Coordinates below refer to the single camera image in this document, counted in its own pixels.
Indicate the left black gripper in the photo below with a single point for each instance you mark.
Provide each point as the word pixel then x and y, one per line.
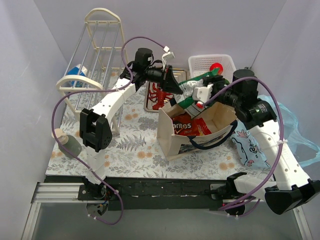
pixel 167 77

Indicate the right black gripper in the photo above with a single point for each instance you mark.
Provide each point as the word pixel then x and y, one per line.
pixel 215 81

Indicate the red tomato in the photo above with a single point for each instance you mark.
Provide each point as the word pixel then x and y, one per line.
pixel 217 66

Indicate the green snack bag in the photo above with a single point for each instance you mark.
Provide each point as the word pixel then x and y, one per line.
pixel 184 103

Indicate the beige canvas tote bag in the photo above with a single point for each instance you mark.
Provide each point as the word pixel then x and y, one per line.
pixel 220 119

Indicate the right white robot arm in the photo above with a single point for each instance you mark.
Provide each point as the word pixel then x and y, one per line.
pixel 287 186

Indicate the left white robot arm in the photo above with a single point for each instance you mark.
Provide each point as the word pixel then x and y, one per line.
pixel 95 123

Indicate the metal baking tray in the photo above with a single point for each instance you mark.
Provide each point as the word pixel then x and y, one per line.
pixel 180 76

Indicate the white plastic basket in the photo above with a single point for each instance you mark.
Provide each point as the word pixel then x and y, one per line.
pixel 200 64

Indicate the orange Doritos chip bag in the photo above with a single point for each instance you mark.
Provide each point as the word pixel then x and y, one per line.
pixel 183 125

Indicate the floral table mat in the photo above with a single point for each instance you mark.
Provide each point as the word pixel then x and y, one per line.
pixel 136 152

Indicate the cream shoe rack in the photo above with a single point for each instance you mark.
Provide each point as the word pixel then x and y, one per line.
pixel 99 49

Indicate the blue white carton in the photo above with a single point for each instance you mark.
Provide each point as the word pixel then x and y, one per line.
pixel 76 71

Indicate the green soap dispenser bottle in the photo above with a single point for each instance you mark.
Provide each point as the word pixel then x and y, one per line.
pixel 70 147

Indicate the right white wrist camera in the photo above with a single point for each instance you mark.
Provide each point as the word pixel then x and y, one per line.
pixel 201 95

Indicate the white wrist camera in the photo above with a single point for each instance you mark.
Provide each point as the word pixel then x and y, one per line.
pixel 168 55
pixel 201 95

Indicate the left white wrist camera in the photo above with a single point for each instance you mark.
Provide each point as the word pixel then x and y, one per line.
pixel 168 55

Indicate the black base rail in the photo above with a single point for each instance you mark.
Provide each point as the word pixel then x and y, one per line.
pixel 159 193

